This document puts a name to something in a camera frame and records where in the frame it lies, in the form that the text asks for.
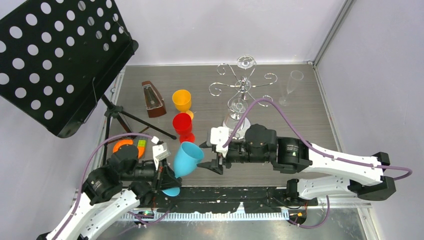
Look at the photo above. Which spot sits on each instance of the black perforated music stand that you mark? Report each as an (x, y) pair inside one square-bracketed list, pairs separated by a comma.
[(58, 61)]

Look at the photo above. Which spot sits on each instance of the blue wine glass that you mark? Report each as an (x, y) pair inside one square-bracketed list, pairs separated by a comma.
[(185, 160)]

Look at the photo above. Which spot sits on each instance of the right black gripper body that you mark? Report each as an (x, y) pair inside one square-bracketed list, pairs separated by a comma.
[(237, 152)]

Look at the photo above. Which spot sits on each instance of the brown wooden metronome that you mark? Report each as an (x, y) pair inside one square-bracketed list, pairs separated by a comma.
[(155, 104)]

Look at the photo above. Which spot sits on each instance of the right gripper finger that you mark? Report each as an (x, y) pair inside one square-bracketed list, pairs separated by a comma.
[(207, 144), (215, 165)]

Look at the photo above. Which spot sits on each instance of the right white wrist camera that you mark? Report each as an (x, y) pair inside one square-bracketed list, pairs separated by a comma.
[(217, 137)]

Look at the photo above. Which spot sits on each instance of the orange letter toy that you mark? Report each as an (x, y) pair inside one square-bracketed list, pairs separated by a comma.
[(131, 145)]

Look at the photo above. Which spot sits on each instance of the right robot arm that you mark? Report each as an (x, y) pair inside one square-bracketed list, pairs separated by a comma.
[(341, 173)]

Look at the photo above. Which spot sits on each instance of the clear wine glass front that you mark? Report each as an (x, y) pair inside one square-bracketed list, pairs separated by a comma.
[(237, 107)]

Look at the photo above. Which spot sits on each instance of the clear wine glass back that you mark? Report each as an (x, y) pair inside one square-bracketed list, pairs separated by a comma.
[(247, 63)]

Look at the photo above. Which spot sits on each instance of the clear wine glass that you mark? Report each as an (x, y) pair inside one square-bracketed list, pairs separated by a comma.
[(247, 63), (295, 78), (237, 107)]

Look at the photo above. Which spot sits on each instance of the yellow wine glass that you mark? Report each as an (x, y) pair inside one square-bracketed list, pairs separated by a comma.
[(182, 100)]

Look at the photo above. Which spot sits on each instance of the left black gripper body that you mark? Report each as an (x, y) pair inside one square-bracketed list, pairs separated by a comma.
[(145, 170)]

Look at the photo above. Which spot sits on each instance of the chrome wine glass rack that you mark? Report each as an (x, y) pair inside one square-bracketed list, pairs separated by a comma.
[(242, 85)]

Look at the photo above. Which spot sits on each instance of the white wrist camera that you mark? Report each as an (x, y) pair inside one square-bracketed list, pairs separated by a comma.
[(217, 137), (159, 153)]

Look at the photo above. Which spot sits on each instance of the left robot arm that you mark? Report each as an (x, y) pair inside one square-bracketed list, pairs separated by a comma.
[(113, 189)]

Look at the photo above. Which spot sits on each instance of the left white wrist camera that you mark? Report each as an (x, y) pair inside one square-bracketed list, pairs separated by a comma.
[(159, 153)]

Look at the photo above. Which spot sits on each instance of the red wine glass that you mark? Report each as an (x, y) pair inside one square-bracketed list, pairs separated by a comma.
[(182, 124)]

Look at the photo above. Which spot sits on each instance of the green lego brick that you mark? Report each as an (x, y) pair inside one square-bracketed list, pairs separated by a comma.
[(141, 143)]

